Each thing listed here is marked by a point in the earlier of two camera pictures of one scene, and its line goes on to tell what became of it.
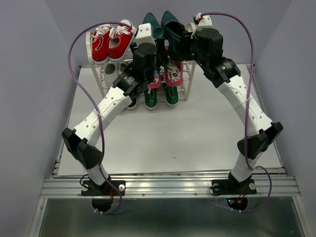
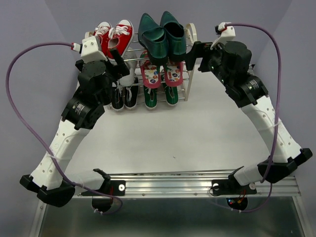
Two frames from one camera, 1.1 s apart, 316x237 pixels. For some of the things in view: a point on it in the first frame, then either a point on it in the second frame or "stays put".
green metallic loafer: (173, 30) stays put
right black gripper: (188, 38) → (197, 51)
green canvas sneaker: (172, 95) stays put
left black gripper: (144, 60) → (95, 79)
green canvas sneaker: (150, 98) stays put
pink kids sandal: (174, 71) stays put
